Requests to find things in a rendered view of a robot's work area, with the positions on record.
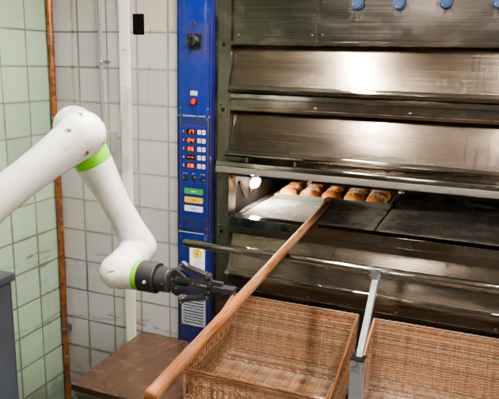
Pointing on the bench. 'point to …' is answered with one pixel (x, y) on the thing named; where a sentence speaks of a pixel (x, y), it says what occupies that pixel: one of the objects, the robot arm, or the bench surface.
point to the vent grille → (193, 313)
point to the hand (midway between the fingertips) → (222, 289)
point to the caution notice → (197, 257)
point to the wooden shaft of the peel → (226, 313)
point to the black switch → (193, 41)
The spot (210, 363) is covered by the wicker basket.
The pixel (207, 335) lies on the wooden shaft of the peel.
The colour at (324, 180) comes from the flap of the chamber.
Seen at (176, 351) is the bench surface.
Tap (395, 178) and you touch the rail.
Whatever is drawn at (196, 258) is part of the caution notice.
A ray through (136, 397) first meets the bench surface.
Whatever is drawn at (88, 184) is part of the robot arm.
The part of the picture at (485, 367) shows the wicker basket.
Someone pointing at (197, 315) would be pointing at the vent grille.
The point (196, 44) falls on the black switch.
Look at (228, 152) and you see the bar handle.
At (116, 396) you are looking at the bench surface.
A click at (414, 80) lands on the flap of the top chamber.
